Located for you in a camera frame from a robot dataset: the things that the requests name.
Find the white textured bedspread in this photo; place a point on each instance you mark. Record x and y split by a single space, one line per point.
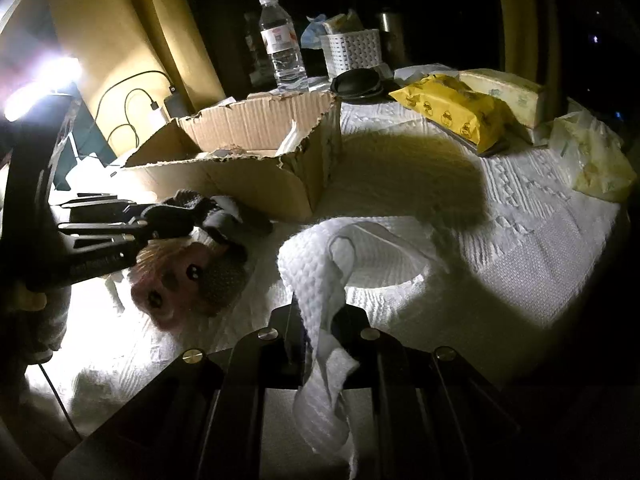
450 240

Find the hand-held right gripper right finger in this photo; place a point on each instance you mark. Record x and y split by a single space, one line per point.
352 327

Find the pale yellow tissue pack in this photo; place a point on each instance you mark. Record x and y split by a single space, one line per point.
505 92

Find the pink plush toy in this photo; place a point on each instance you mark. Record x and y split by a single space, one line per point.
200 260

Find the white woven basket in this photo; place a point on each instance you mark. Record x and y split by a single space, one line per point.
352 52

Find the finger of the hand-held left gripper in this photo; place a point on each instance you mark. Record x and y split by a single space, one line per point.
112 252
125 212

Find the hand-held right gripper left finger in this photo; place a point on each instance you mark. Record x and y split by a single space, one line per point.
280 327

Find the cardboard box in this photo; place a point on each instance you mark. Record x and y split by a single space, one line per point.
240 160

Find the yellow tissue packet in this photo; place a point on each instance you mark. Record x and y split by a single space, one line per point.
452 112

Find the clear water bottle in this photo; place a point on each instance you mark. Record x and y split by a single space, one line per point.
281 42

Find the white paper towel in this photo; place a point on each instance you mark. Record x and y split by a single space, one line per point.
320 280

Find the clear yellow plastic bag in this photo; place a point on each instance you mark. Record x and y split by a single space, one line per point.
592 155

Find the person's left hand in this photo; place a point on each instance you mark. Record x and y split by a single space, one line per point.
30 305

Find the metal thermos cup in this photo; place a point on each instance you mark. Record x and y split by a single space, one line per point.
391 35

